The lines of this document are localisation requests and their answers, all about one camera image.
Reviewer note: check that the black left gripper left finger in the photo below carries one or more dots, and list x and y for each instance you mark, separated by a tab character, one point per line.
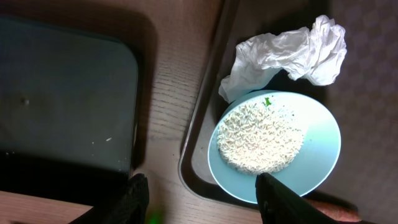
127	205

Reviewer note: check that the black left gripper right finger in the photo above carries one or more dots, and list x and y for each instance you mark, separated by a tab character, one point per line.
280	205

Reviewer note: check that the orange carrot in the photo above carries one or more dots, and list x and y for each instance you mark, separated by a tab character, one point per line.
335	212

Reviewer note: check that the light blue bowl with rice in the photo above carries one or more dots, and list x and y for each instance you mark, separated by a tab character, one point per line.
291	136

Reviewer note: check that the black plastic bin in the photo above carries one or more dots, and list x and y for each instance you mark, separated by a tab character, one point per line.
68	104

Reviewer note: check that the dark brown serving tray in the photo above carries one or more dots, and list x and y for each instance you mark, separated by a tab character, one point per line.
363	99

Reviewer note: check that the crumpled white napkin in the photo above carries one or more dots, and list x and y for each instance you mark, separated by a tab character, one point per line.
314	54

